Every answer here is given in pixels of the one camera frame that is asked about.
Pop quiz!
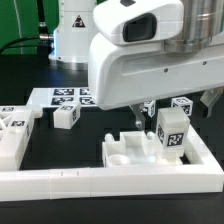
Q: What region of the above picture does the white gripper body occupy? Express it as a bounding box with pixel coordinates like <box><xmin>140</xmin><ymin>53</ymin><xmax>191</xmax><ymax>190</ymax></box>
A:
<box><xmin>88</xmin><ymin>34</ymin><xmax>224</xmax><ymax>110</ymax></box>

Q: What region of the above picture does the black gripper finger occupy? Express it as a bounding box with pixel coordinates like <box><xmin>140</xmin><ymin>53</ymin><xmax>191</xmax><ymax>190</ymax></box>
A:
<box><xmin>200</xmin><ymin>89</ymin><xmax>224</xmax><ymax>118</ymax></box>
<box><xmin>130</xmin><ymin>103</ymin><xmax>146</xmax><ymax>131</ymax></box>

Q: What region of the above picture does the white chair seat part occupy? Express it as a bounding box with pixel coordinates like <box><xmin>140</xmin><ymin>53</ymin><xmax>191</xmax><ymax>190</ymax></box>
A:
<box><xmin>102</xmin><ymin>131</ymin><xmax>184</xmax><ymax>168</ymax></box>

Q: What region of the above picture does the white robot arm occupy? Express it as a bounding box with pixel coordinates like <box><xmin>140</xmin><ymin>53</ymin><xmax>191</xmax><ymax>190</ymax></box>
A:
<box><xmin>88</xmin><ymin>0</ymin><xmax>224</xmax><ymax>130</ymax></box>

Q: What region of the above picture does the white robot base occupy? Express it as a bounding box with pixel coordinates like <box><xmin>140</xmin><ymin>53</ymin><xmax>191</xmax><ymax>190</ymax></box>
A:
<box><xmin>49</xmin><ymin>0</ymin><xmax>97</xmax><ymax>71</ymax></box>

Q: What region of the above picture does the white U-shaped frame fence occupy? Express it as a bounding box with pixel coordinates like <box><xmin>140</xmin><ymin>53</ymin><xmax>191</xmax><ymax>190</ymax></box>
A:
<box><xmin>0</xmin><ymin>129</ymin><xmax>224</xmax><ymax>202</ymax></box>

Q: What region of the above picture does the white tagged cube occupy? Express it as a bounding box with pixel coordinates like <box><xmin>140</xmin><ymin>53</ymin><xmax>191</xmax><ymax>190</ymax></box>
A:
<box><xmin>171</xmin><ymin>96</ymin><xmax>193</xmax><ymax>116</ymax></box>
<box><xmin>144</xmin><ymin>100</ymin><xmax>156</xmax><ymax>117</ymax></box>

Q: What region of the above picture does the black cable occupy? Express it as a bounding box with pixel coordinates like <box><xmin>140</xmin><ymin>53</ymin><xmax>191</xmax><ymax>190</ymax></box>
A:
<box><xmin>0</xmin><ymin>34</ymin><xmax>56</xmax><ymax>56</ymax></box>

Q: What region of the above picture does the white tag sheet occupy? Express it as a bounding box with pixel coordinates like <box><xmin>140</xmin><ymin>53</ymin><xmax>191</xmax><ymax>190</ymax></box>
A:
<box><xmin>28</xmin><ymin>87</ymin><xmax>95</xmax><ymax>108</ymax></box>

